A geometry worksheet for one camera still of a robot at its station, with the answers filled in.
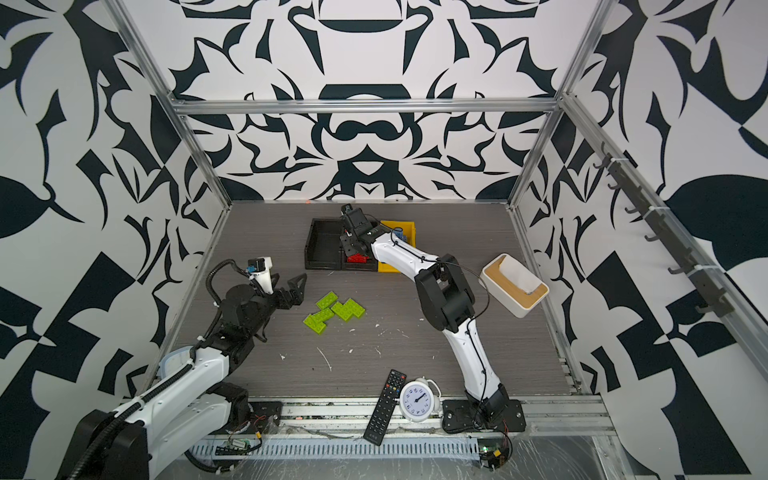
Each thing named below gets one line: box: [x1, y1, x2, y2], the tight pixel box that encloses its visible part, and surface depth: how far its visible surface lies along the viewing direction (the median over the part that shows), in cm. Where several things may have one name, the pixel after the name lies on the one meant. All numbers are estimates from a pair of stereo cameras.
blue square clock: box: [158, 346, 192, 380], surface depth 81 cm
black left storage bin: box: [304, 218, 345, 271], surface depth 107 cm
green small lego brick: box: [316, 291, 339, 310], surface depth 96 cm
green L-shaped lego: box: [303, 308, 334, 335], surface depth 90 cm
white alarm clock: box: [399, 376, 442, 423], surface depth 76 cm
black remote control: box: [363, 369, 407, 446], surface depth 76 cm
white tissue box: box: [478, 252, 550, 318], surface depth 94 cm
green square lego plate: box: [331, 298, 366, 321], surface depth 93 cm
